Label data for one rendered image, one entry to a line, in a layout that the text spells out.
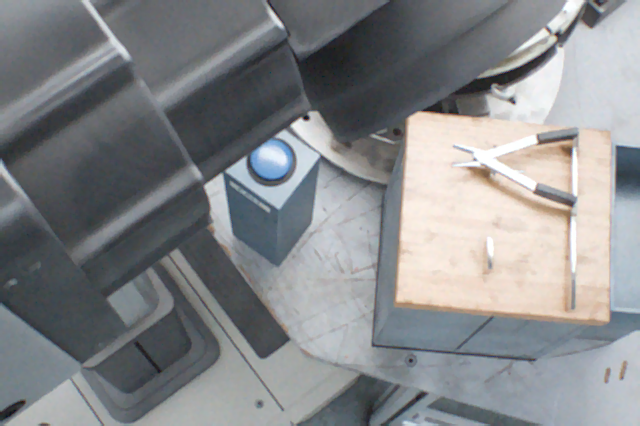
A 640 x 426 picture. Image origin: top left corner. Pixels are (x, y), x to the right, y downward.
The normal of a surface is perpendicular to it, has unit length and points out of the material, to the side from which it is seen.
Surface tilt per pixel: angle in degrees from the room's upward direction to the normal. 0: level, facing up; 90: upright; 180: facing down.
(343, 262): 0
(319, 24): 23
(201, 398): 0
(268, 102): 70
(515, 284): 0
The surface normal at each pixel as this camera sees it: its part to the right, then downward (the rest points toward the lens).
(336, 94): -0.65, 0.55
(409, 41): -0.10, 0.29
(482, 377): 0.04, -0.28
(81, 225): 0.52, 0.48
